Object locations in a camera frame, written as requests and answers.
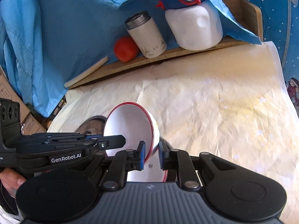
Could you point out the blue dotted cloth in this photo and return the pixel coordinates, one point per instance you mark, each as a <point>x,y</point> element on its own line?
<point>275,28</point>

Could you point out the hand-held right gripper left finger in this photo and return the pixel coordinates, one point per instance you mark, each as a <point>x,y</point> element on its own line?
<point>142,155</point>

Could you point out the red tomato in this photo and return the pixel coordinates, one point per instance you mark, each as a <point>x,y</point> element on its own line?
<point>125,50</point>

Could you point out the person's left hand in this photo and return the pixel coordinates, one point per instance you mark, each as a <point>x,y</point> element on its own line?
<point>11,179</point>

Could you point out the wooden shelf board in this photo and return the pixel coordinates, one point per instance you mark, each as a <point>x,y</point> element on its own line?
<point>130,68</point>

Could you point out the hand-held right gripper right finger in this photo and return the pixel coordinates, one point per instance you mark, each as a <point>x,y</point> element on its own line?
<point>161,156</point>

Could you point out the open cardboard box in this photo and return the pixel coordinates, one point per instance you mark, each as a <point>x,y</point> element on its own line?
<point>11,88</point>

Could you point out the white rolling pin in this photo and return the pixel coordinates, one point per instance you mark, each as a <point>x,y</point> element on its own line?
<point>86,72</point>

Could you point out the white bottle blue lid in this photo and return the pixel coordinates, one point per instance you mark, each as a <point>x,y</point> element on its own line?
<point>193,28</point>

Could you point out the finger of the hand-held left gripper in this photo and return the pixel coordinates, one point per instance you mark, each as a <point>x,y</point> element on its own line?
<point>60,136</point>
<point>70,156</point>

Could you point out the black plastic crate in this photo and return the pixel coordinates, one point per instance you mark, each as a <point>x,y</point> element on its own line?
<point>59,107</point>

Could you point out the white paper table cover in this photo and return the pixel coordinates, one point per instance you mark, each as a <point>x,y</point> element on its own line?
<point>210,109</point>

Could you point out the white thermos cup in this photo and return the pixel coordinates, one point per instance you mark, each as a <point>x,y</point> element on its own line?
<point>147,37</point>

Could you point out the blue striped work coat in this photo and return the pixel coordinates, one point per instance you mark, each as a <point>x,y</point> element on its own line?
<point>70,28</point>

